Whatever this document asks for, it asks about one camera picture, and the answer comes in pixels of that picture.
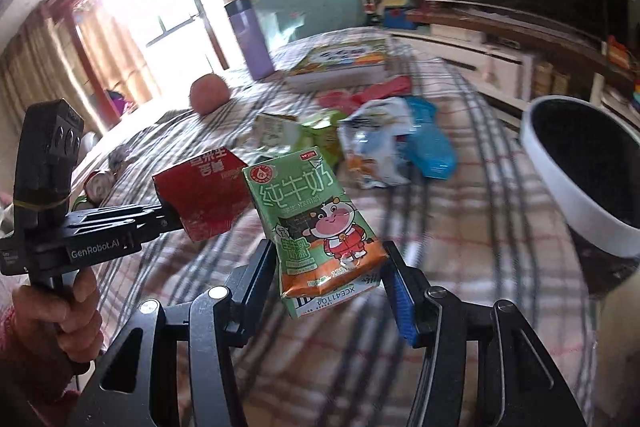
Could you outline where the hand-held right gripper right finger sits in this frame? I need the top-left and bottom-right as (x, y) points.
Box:
(382, 239), (593, 427)

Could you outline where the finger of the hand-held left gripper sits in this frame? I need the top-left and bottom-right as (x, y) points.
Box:
(72, 203), (173, 224)
(125, 217), (185, 242)

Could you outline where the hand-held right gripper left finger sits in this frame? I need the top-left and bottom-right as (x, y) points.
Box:
(67, 239), (278, 427)

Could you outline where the red paper carton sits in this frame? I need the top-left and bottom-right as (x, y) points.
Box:
(151, 147), (255, 243)

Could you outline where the green milk carton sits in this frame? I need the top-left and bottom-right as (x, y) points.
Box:
(241, 148), (387, 319)
(295, 112), (346, 162)

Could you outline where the black white-rimmed trash bin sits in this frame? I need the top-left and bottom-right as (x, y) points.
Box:
(520, 94), (640, 298)

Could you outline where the person's left hand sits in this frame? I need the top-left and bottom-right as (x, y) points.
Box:
(11, 267), (106, 364)

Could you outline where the crushed drink can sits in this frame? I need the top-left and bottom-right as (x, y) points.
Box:
(82, 172), (116, 208)

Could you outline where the silver foil wrapper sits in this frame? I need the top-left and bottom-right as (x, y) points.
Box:
(107, 142), (133, 168)

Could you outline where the plaid blanket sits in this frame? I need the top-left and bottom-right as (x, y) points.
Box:
(0, 32), (601, 427)

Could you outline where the colourful cloth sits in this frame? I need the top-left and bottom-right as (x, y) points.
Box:
(102, 89), (138, 120)

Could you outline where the orange-pink apple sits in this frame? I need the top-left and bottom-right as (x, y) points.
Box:
(189, 73), (231, 115)

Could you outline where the small flattened green carton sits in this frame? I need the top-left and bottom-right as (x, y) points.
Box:
(252, 113), (301, 152)

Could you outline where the white printed snack bag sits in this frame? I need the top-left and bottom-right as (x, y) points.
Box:
(337, 99), (416, 190)

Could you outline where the purple thermos bottle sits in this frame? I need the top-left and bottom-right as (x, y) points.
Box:
(224, 0), (277, 80)

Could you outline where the children's picture book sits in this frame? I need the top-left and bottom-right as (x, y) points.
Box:
(285, 38), (391, 88)

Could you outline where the beige round container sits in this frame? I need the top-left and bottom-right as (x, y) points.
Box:
(532, 62), (553, 96)

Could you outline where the white television cabinet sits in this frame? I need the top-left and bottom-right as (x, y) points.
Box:
(390, 0), (640, 128)

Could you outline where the teal covered chair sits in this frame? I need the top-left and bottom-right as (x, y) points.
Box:
(250, 0), (366, 42)

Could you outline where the blue plastic toy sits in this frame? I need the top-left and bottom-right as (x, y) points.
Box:
(382, 7), (418, 30)

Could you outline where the red toy cash register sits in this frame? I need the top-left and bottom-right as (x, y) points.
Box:
(606, 36), (632, 68)

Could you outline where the small wooden frame toy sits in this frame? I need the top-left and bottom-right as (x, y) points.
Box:
(552, 69), (573, 98)

